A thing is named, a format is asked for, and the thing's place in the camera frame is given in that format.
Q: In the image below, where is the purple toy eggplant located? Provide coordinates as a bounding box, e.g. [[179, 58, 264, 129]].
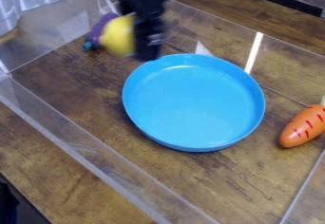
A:
[[83, 12, 118, 51]]

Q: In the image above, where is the clear acrylic enclosure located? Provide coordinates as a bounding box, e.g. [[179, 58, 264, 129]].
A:
[[0, 0, 325, 224]]

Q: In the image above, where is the blue round plate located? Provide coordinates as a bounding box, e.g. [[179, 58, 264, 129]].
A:
[[122, 54, 265, 152]]

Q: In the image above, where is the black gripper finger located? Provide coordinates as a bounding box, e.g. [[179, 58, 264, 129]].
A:
[[134, 13, 165, 62]]

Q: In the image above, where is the yellow toy lemon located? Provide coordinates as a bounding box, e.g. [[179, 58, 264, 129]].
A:
[[99, 15, 135, 56]]

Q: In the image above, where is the orange toy carrot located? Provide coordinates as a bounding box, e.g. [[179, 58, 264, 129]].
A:
[[280, 104, 325, 148]]

